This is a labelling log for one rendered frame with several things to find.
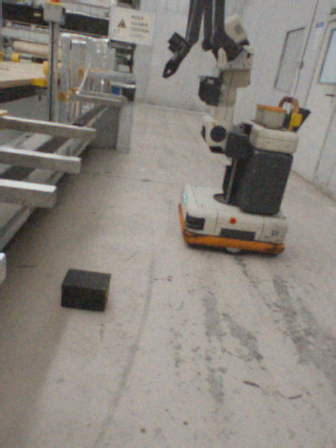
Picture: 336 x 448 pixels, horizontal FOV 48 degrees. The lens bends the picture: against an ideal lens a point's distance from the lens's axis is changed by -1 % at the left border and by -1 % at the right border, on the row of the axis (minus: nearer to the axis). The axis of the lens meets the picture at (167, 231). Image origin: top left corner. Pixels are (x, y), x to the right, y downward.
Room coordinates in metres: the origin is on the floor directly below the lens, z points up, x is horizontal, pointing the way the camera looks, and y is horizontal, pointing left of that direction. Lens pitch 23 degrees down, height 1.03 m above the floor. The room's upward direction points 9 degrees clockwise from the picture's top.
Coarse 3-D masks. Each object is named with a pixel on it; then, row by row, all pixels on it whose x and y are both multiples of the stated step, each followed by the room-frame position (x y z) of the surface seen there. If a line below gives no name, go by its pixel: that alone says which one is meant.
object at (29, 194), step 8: (0, 184) 0.58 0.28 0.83; (8, 184) 0.58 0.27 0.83; (16, 184) 0.59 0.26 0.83; (24, 184) 0.59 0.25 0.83; (32, 184) 0.60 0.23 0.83; (0, 192) 0.57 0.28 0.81; (8, 192) 0.57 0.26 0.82; (16, 192) 0.58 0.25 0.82; (24, 192) 0.58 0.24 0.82; (32, 192) 0.58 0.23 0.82; (40, 192) 0.58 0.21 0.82; (48, 192) 0.58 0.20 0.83; (56, 192) 0.61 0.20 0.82; (0, 200) 0.57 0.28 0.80; (8, 200) 0.57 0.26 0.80; (16, 200) 0.58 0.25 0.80; (24, 200) 0.58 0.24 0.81; (32, 200) 0.58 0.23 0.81; (40, 200) 0.58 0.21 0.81; (48, 200) 0.58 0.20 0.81
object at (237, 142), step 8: (232, 128) 2.61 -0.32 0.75; (240, 128) 2.50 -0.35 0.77; (232, 136) 2.35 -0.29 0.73; (240, 136) 2.35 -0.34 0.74; (248, 136) 2.37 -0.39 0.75; (232, 144) 2.35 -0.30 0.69; (240, 144) 2.35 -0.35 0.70; (216, 152) 2.48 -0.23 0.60; (224, 152) 2.40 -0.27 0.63; (232, 152) 2.35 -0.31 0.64; (240, 152) 2.36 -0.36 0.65
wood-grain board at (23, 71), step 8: (0, 64) 2.95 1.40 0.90; (8, 64) 3.19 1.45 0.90; (16, 64) 3.43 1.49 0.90; (24, 64) 3.71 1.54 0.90; (32, 64) 4.05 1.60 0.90; (40, 64) 4.44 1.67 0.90; (0, 72) 2.10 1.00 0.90; (8, 72) 2.22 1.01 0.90; (16, 72) 2.34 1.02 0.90; (24, 72) 2.47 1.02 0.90; (32, 72) 2.61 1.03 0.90; (40, 72) 2.77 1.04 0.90; (0, 80) 1.62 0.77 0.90; (8, 80) 1.69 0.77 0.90; (16, 80) 1.79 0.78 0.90; (24, 80) 1.91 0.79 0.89
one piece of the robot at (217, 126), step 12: (252, 48) 2.42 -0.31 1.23; (228, 60) 2.39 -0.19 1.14; (252, 60) 2.42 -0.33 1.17; (228, 72) 2.46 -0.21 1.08; (240, 72) 2.47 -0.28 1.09; (228, 84) 2.46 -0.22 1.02; (240, 84) 2.47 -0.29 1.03; (228, 96) 2.48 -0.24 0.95; (216, 108) 2.43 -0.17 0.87; (228, 108) 2.44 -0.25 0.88; (204, 120) 2.53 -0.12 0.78; (216, 120) 2.43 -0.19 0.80; (228, 120) 2.44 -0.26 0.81; (216, 132) 2.43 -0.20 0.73; (228, 132) 2.44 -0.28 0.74; (216, 144) 2.43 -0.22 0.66
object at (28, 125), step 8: (0, 120) 1.05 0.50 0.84; (8, 120) 1.05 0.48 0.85; (16, 120) 1.06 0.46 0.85; (24, 120) 1.06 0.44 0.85; (32, 120) 1.08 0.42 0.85; (8, 128) 1.05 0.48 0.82; (16, 128) 1.06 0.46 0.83; (24, 128) 1.06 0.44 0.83; (32, 128) 1.06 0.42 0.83; (40, 128) 1.06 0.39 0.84; (48, 128) 1.07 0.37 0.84; (56, 128) 1.07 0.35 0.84; (64, 128) 1.07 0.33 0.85; (72, 128) 1.07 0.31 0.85; (80, 128) 1.08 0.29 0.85; (88, 128) 1.10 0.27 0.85; (64, 136) 1.07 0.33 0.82; (72, 136) 1.07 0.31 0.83; (80, 136) 1.08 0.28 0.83; (88, 136) 1.08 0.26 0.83
